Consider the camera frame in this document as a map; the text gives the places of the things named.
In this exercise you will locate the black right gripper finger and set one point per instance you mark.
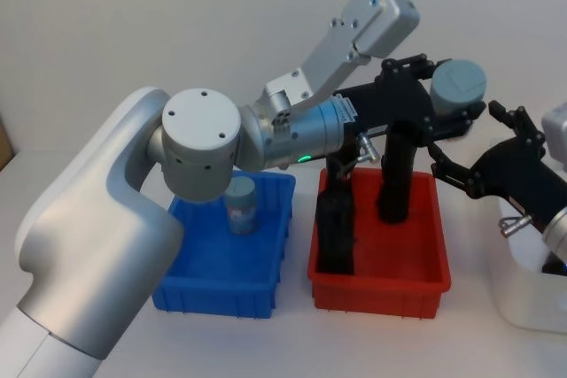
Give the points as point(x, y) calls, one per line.
point(456, 176)
point(522, 123)

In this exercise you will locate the red plastic bin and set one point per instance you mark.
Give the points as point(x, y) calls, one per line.
point(376, 294)

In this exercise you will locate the tall black cylinder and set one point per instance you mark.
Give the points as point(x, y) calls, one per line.
point(396, 183)

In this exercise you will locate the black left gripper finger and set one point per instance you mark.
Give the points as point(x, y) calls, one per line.
point(412, 67)
point(456, 125)

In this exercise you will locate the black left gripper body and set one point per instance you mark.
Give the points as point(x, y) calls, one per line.
point(398, 103)

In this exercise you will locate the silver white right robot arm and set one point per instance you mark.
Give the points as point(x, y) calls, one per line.
point(559, 227)

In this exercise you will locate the blue plastic bin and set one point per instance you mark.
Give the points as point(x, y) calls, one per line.
point(212, 289)

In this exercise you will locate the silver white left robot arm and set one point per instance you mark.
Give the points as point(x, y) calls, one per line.
point(88, 241)

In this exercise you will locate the white plastic bin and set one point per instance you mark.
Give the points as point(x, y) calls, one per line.
point(531, 303)

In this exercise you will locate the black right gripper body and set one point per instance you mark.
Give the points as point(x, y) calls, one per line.
point(518, 174)

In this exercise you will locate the brown cardboard box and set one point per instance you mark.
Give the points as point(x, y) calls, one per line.
point(4, 148)

